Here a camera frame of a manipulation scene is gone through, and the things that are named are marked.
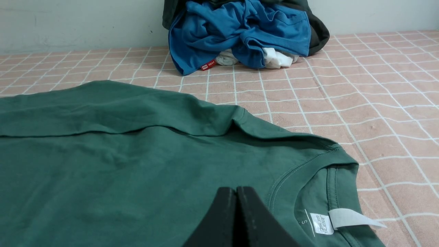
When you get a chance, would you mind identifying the white crumpled garment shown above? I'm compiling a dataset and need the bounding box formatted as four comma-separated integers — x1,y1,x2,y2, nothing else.
214,47,299,69

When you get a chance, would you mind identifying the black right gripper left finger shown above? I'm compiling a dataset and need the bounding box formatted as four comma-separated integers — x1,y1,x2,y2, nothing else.
183,187,237,247

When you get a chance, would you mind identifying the dark grey crumpled garment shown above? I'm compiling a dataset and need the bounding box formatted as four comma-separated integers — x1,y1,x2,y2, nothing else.
163,0,330,56

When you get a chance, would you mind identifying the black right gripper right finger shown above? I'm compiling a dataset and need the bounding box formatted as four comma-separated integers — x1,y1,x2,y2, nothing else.
236,187,299,247

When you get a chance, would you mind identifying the blue crumpled shirt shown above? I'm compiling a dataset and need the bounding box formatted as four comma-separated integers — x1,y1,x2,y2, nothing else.
169,0,311,75

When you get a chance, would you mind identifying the pink checkered table cloth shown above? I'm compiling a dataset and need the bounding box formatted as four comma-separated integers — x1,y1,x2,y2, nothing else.
0,30,439,247

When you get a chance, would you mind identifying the green long sleeve shirt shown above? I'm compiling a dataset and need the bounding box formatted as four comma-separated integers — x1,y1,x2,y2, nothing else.
0,80,383,247

